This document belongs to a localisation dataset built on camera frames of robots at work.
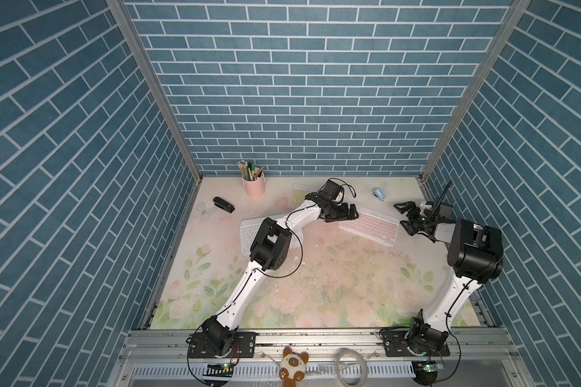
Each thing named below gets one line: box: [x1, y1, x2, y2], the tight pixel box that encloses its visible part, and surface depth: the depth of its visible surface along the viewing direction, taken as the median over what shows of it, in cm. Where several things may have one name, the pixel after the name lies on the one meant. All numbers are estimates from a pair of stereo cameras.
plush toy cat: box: [279, 346, 310, 387], surface depth 69 cm
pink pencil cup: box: [241, 171, 266, 198], surface depth 110 cm
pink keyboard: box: [338, 210, 400, 248], surface depth 104 cm
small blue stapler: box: [372, 187, 385, 202], surface depth 114 cm
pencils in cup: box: [235, 159, 264, 182], surface depth 107 cm
